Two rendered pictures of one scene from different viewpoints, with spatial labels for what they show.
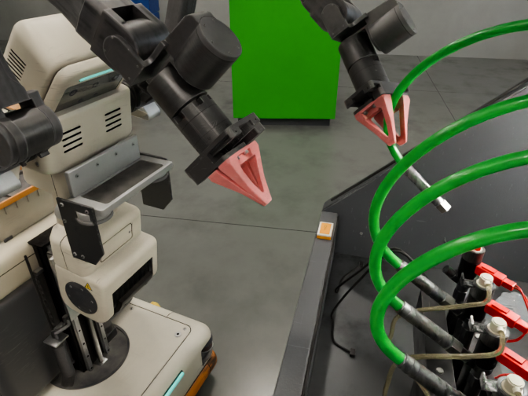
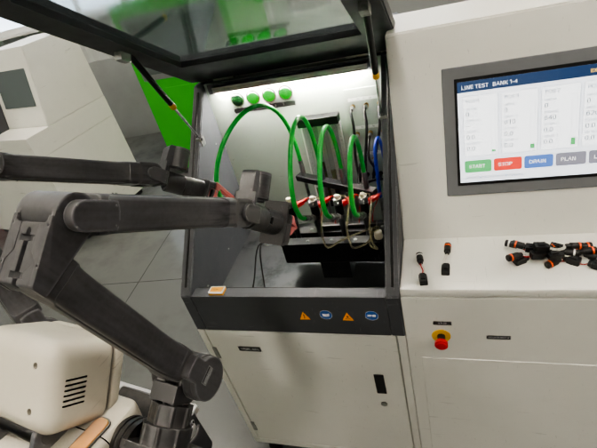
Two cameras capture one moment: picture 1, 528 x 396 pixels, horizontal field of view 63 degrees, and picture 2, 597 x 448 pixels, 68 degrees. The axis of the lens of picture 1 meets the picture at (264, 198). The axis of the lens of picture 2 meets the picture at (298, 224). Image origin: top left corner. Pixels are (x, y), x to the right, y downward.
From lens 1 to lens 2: 1.03 m
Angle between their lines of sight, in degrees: 67
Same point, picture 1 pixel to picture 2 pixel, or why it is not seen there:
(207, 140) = (282, 218)
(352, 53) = (179, 181)
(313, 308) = (287, 290)
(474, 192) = not seen: hidden behind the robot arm
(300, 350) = (317, 291)
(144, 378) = not seen: outside the picture
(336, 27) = (163, 176)
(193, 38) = (264, 178)
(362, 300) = not seen: hidden behind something
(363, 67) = (192, 182)
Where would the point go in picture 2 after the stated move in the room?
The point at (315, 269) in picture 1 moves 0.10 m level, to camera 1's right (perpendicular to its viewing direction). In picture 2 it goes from (255, 292) to (257, 271)
